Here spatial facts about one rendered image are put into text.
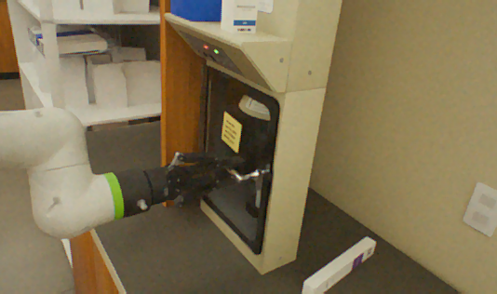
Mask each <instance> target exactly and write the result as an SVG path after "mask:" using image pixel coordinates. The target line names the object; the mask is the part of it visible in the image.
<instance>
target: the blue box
mask: <svg viewBox="0 0 497 294"><path fill-rule="evenodd" d="M171 15H175V16H178V17H181V18H184V19H186V20H189V21H222V0H171Z"/></svg>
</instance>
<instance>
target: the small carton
mask: <svg viewBox="0 0 497 294"><path fill-rule="evenodd" d="M257 7H258V0H222V23H221V29H223V30H225V31H227V32H229V33H255V26H256V17H257Z"/></svg>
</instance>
